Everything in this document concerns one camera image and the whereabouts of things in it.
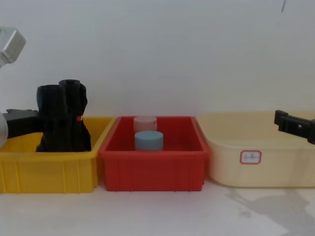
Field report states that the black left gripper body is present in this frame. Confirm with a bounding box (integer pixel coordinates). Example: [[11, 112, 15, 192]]
[[5, 109, 45, 138]]

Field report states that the cream plastic basin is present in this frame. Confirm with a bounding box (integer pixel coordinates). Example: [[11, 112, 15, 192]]
[[196, 111, 315, 189]]

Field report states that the red plastic bin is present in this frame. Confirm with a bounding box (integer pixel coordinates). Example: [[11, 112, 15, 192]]
[[98, 116, 211, 192]]

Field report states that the black plastic bag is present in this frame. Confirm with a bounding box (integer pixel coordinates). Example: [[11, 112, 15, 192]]
[[35, 85, 74, 152], [58, 79, 92, 152]]

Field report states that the yellow plastic bin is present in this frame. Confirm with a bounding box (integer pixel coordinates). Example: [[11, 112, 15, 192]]
[[0, 116, 116, 194]]

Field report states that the pink cylinder block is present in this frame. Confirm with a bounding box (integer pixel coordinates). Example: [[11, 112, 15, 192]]
[[133, 116, 158, 134]]

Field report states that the white red-edged label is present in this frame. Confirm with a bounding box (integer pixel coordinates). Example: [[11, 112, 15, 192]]
[[240, 149, 262, 164]]

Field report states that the blue cylinder block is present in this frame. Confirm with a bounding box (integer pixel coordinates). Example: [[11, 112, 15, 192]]
[[134, 130, 164, 151]]

